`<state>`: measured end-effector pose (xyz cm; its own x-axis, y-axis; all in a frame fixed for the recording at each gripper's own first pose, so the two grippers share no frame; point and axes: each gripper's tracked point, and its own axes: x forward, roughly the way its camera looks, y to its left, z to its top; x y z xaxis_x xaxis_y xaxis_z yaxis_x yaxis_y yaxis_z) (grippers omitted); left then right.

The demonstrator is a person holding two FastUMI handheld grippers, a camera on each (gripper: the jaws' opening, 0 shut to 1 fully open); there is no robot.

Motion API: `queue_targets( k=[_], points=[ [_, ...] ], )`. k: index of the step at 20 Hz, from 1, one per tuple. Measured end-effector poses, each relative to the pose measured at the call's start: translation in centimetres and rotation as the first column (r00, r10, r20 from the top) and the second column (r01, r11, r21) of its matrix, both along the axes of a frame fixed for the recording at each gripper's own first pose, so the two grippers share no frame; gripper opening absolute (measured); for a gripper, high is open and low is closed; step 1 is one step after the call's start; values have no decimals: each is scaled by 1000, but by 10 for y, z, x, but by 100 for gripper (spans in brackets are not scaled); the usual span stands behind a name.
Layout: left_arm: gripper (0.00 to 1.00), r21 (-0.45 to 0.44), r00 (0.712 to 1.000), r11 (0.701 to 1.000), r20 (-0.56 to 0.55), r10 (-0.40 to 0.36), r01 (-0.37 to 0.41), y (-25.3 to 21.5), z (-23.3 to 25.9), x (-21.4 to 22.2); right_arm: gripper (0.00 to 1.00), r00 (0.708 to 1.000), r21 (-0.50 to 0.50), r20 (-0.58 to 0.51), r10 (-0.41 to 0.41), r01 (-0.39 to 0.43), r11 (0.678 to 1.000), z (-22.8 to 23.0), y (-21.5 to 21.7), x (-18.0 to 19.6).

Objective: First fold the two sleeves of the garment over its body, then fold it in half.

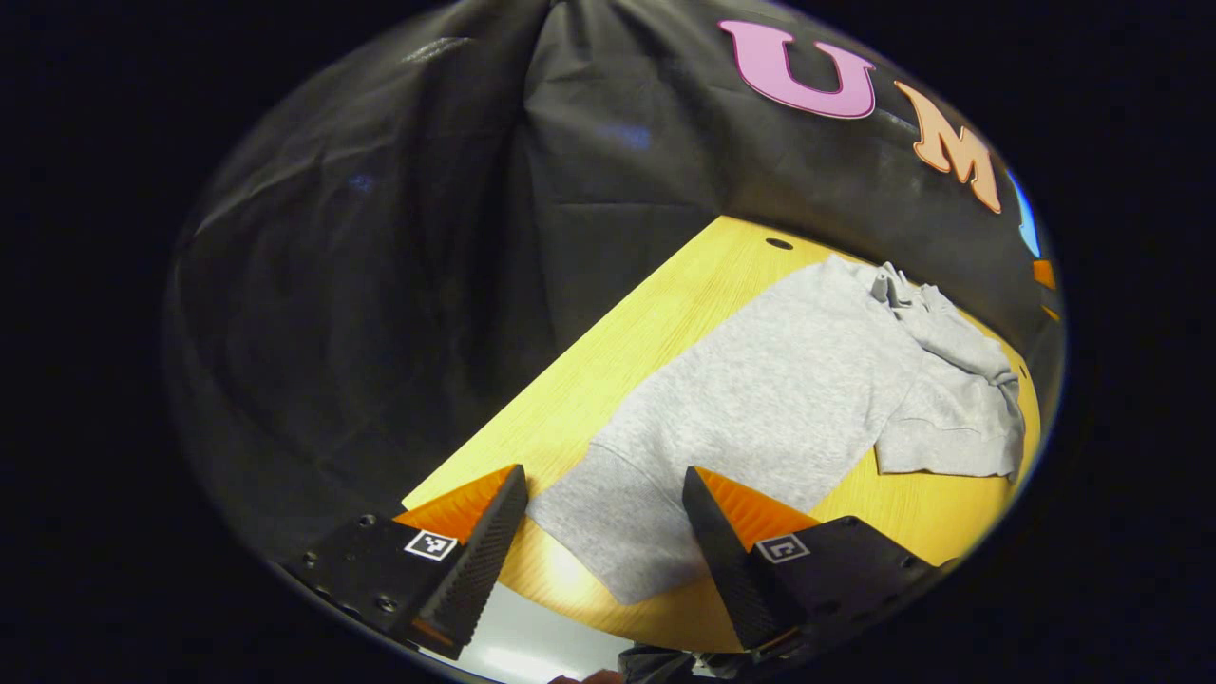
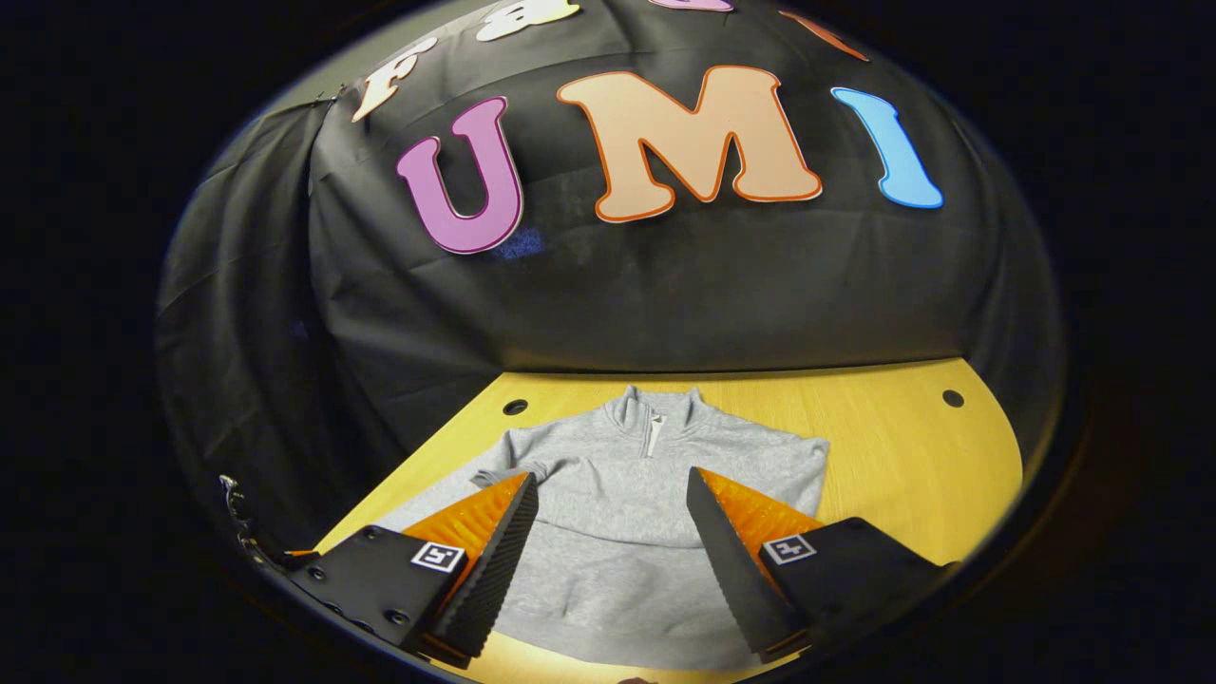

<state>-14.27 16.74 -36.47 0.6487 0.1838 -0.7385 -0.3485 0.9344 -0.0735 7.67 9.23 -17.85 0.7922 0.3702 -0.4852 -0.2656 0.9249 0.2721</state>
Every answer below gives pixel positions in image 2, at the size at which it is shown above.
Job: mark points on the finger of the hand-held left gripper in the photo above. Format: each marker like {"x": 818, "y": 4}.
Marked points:
{"x": 302, "y": 554}

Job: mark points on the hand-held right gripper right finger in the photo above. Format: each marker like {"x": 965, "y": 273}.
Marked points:
{"x": 731, "y": 570}

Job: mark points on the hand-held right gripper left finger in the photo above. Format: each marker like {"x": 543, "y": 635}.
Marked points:
{"x": 494, "y": 570}

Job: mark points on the grey zip-neck sweatshirt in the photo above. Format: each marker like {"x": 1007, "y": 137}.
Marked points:
{"x": 608, "y": 494}

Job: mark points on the black backdrop cloth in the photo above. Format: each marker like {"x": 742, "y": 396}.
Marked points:
{"x": 665, "y": 294}

